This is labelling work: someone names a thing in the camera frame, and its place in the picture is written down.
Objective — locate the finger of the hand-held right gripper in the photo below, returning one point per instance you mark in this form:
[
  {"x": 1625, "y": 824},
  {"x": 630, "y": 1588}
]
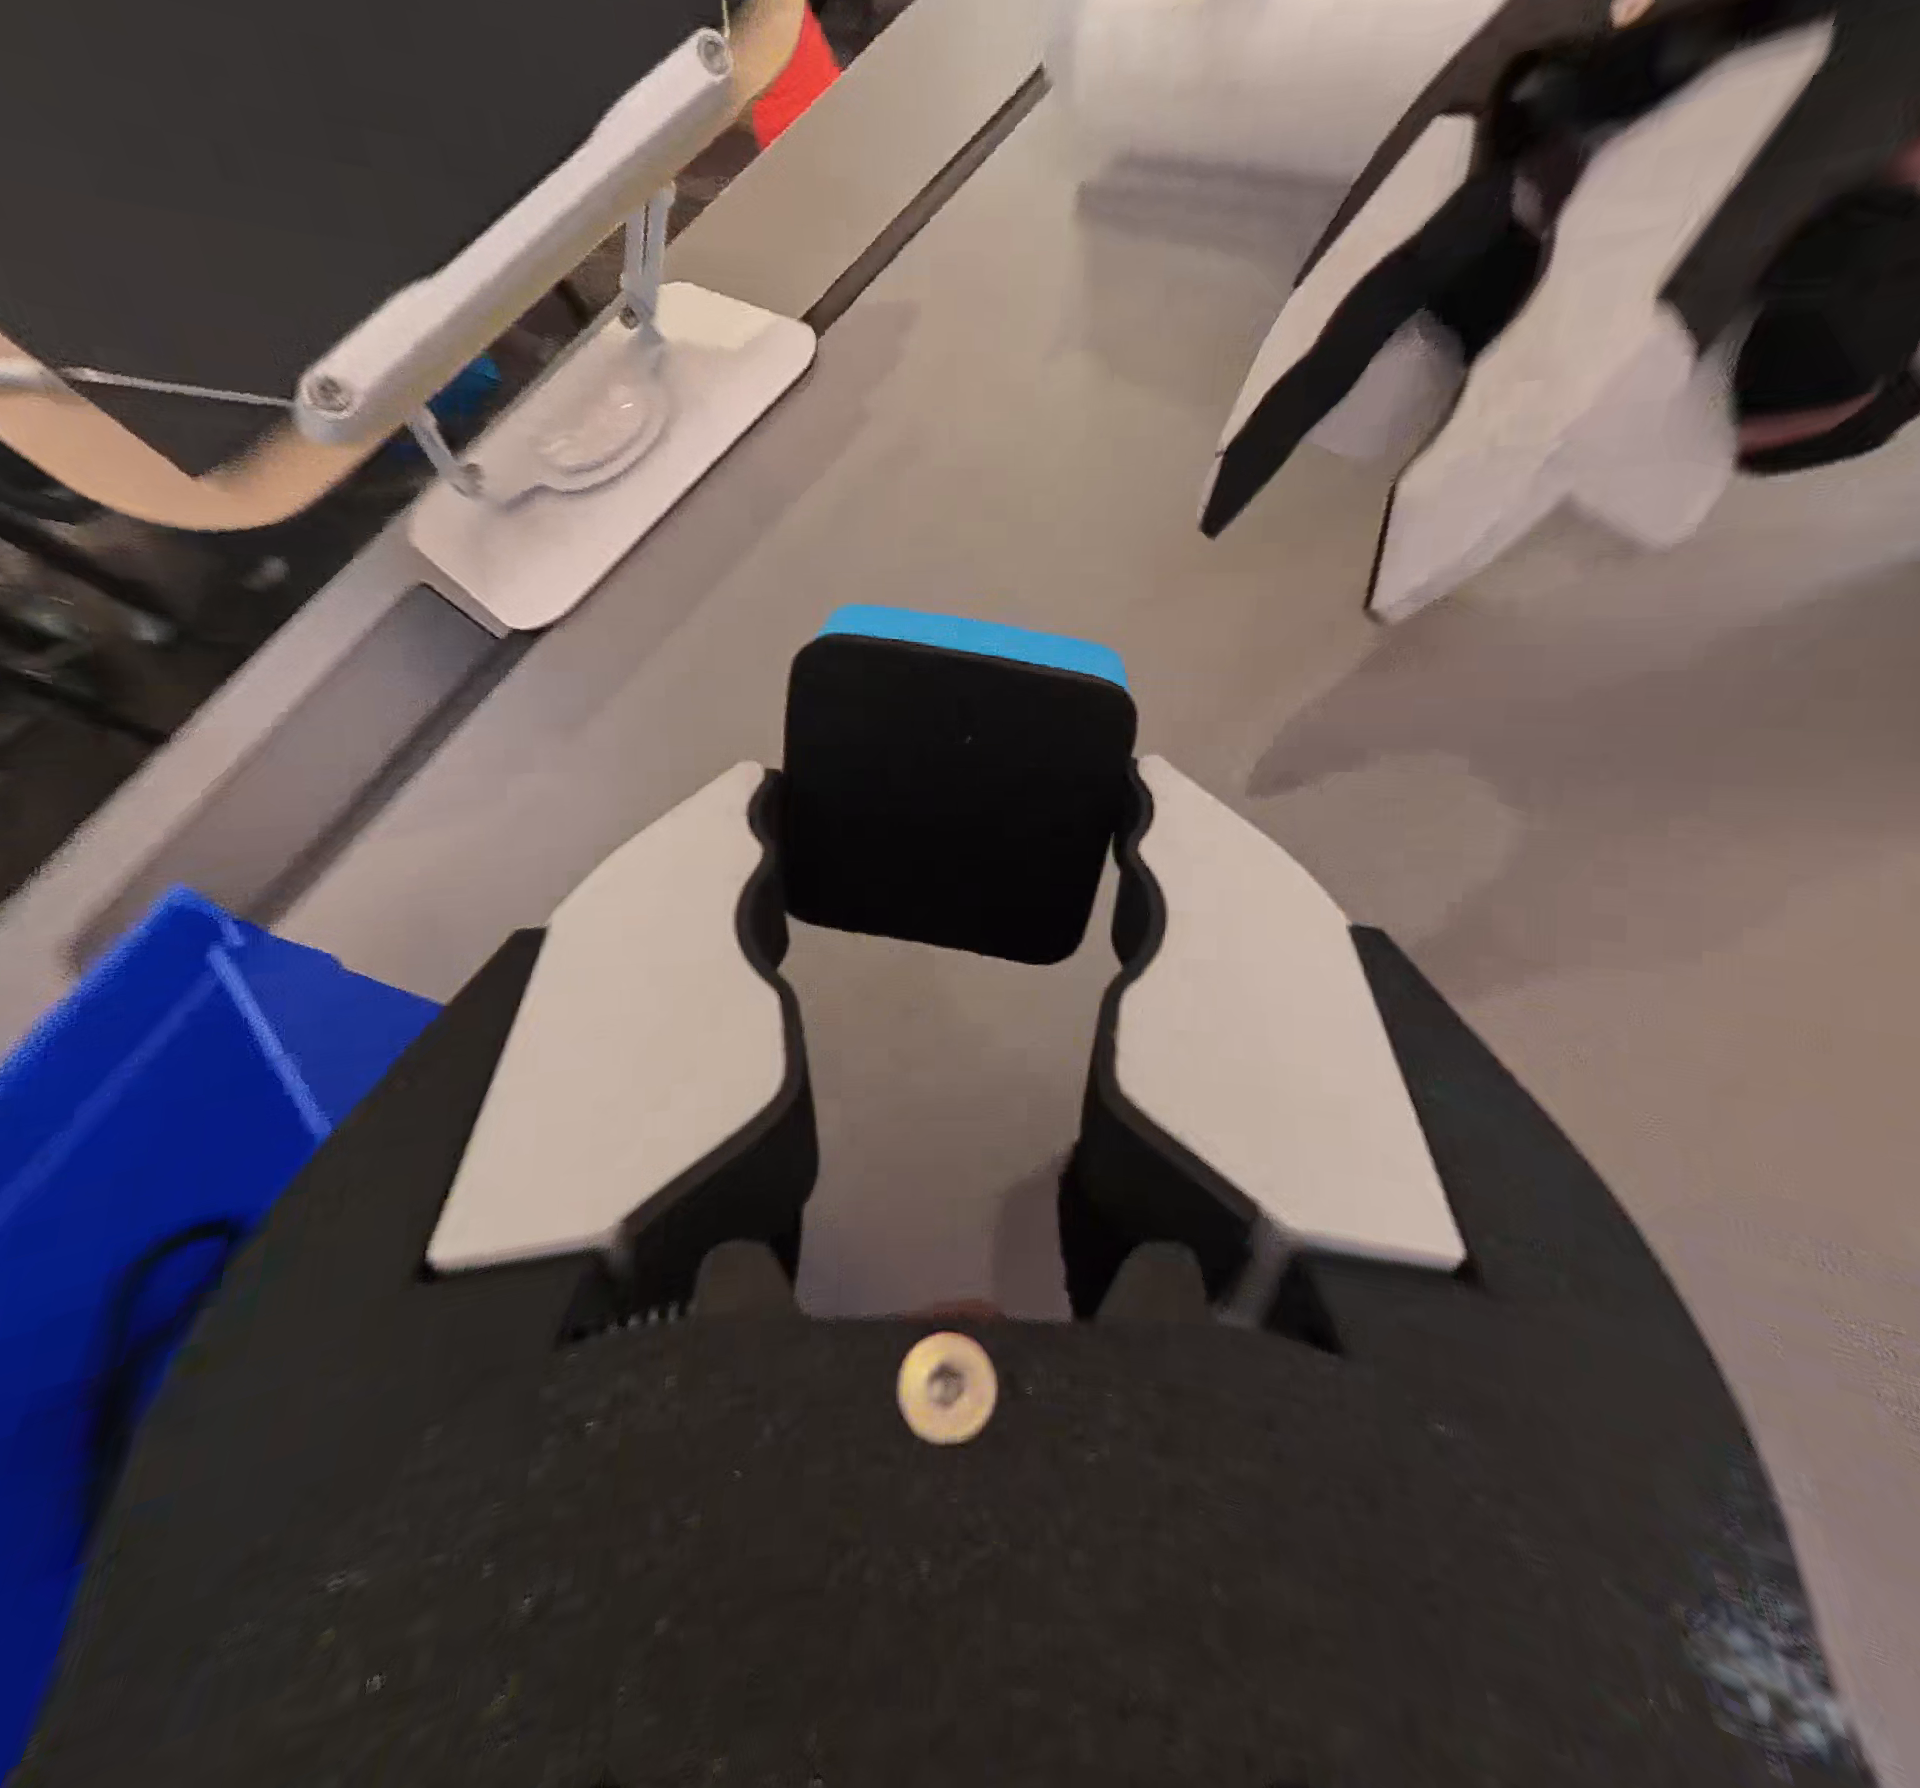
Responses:
[
  {"x": 1575, "y": 319},
  {"x": 1381, "y": 198}
]

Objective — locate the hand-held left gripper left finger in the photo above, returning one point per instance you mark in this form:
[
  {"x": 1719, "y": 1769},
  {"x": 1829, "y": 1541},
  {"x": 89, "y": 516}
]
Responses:
[{"x": 630, "y": 1053}]

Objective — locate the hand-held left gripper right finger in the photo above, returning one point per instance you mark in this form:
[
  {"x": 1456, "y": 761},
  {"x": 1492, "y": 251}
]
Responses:
[{"x": 1275, "y": 1068}]

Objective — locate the blue whiteboard eraser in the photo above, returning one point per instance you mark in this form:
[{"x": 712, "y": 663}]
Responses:
[{"x": 960, "y": 799}]

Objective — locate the blue plastic bin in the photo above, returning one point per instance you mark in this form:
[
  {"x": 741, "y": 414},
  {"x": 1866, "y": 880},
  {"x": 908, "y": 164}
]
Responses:
[{"x": 120, "y": 1143}]

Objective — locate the grey desk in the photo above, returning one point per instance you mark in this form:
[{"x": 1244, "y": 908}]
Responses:
[{"x": 1051, "y": 439}]

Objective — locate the clear plastic container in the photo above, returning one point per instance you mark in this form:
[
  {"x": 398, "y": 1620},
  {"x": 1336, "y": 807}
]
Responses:
[{"x": 1200, "y": 183}]

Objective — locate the red box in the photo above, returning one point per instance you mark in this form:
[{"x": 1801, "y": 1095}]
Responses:
[{"x": 803, "y": 70}]

